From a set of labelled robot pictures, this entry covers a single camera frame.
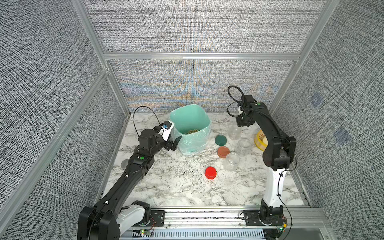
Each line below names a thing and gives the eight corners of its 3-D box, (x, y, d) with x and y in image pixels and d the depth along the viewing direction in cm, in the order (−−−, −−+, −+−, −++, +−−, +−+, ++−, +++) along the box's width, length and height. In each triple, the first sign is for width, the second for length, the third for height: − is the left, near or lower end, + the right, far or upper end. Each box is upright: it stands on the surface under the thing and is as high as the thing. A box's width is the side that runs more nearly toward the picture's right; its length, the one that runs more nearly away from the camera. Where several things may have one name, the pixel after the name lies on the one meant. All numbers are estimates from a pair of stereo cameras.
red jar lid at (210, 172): (205, 179, 88) (205, 177, 86) (204, 168, 93) (204, 166, 91) (216, 179, 88) (216, 177, 86) (215, 168, 93) (215, 166, 91)
